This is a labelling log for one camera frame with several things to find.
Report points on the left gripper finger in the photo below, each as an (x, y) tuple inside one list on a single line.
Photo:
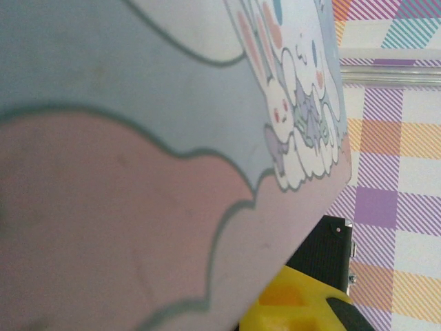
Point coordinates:
[(293, 307)]

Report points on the pastel cartoon storage box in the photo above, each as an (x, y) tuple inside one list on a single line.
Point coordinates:
[(138, 155)]

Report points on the clear plastic rod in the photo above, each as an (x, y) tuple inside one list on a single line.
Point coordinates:
[(389, 70)]

